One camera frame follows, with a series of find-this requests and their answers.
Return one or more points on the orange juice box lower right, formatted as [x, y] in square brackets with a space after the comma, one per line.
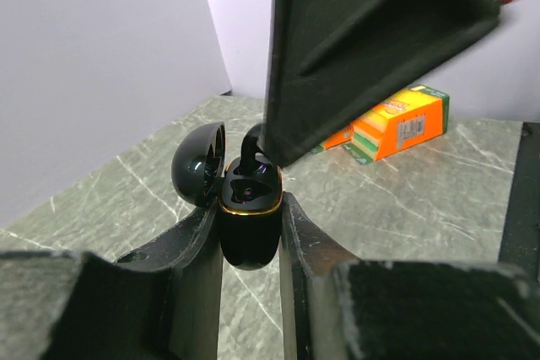
[408, 118]

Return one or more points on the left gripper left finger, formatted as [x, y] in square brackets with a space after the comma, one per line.
[159, 301]

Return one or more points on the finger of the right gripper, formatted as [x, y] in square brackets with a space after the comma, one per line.
[330, 61]

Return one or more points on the black earbud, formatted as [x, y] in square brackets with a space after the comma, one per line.
[249, 150]

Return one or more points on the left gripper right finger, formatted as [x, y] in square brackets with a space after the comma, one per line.
[338, 306]

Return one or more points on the black earbud charging case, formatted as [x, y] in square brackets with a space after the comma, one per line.
[249, 205]

